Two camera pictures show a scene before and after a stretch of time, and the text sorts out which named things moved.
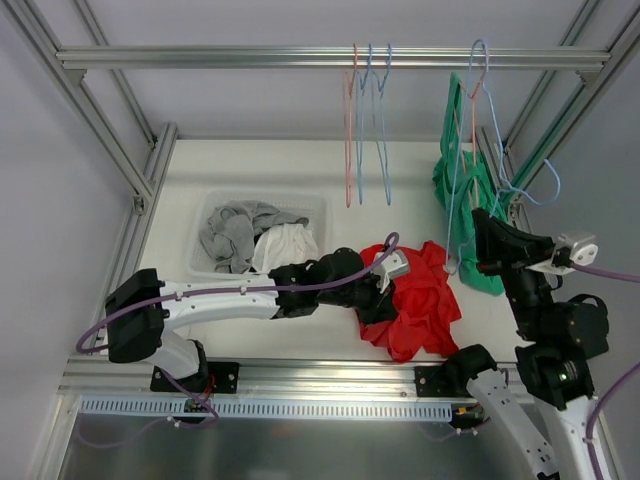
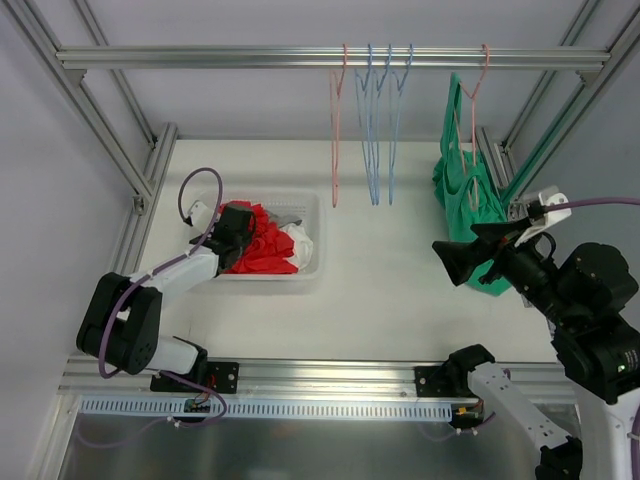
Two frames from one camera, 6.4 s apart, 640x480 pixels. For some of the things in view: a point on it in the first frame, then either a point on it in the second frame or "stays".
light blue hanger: (360, 86) → (368, 94)
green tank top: (464, 183) stays
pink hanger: (348, 98) → (335, 89)
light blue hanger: (503, 186) → (394, 100)
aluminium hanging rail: (334, 57) stays
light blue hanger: (378, 114) → (389, 71)
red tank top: (426, 305) → (267, 249)
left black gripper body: (373, 298) → (239, 232)
